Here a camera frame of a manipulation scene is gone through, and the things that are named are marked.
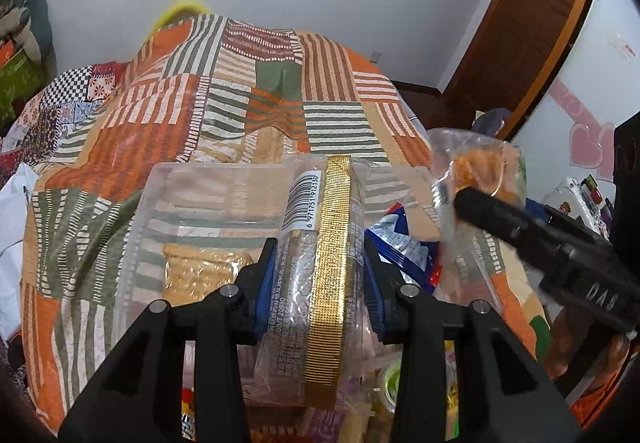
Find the blue snack packet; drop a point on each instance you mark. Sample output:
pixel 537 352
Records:
pixel 405 248

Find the pink heart wall sticker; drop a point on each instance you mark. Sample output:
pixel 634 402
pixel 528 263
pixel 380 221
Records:
pixel 590 143

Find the wooden door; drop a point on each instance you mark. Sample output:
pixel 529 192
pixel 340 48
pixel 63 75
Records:
pixel 520 23

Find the red wall label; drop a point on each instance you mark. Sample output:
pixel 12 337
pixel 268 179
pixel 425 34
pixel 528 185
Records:
pixel 626 45

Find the green printed box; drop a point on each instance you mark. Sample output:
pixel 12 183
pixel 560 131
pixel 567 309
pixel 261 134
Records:
pixel 17 83

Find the clear plastic container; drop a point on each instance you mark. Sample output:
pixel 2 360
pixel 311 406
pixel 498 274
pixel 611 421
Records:
pixel 210 193

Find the white wall outlet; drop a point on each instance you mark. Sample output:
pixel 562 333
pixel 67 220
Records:
pixel 375 55

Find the orange printed cloth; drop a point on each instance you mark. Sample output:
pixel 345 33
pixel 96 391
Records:
pixel 580 363

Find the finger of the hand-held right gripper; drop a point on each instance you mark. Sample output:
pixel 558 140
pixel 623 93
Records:
pixel 495 213

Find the clear cracker packet gold seam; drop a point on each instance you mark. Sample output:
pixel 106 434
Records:
pixel 325 248

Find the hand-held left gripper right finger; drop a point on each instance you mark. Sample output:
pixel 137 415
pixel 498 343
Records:
pixel 374 290

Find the checkered patchwork quilt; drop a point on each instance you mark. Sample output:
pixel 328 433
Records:
pixel 65 108

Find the pile of folded cloths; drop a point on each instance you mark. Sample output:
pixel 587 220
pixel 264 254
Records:
pixel 17 23

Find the clear bag of orange snacks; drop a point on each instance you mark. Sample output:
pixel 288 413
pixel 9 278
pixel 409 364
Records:
pixel 475 163

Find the white appliance with stickers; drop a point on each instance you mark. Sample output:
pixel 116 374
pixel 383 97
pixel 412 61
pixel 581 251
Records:
pixel 575 203

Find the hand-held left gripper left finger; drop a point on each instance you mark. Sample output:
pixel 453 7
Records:
pixel 265 285

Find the yellow bed headboard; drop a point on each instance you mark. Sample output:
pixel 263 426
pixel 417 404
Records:
pixel 180 8

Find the white cloth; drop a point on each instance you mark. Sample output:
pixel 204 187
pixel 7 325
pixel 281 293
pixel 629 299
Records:
pixel 12 248

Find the striped patchwork blanket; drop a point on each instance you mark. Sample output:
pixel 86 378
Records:
pixel 150 133

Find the purple snack packet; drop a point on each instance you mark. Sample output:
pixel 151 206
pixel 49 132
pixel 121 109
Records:
pixel 335 428

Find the wooden door frame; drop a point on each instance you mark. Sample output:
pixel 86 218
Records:
pixel 565 48

